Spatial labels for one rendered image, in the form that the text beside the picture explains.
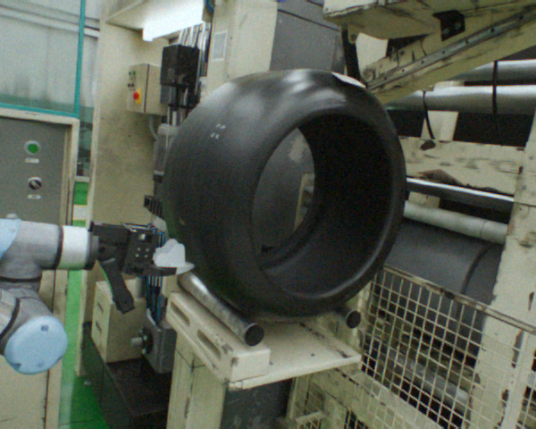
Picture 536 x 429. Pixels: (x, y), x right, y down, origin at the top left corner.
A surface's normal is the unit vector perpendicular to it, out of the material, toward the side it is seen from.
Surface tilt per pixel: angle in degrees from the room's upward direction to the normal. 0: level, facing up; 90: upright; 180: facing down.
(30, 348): 90
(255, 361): 90
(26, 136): 90
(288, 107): 82
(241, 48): 90
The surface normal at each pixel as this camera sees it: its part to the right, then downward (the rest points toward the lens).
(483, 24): -0.82, -0.03
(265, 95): 0.06, -0.41
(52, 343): 0.66, 0.22
